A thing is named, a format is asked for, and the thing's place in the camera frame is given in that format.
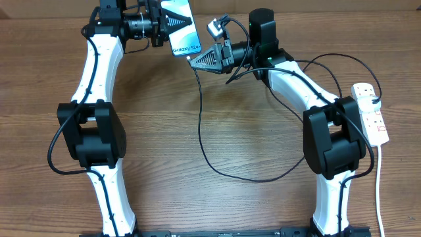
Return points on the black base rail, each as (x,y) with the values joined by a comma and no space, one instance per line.
(283,232)

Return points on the white power strip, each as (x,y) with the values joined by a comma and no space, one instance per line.
(373,125)

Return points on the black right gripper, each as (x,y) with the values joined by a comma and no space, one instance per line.
(222,57)

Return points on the Galaxy smartphone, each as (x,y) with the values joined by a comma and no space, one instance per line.
(185,41)

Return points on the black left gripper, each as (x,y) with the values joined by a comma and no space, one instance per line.
(160,18)

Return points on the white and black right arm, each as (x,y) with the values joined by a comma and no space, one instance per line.
(333,141)

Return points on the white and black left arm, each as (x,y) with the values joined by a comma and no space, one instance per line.
(92,130)

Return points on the white charger plug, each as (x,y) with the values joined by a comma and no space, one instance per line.
(368,104)

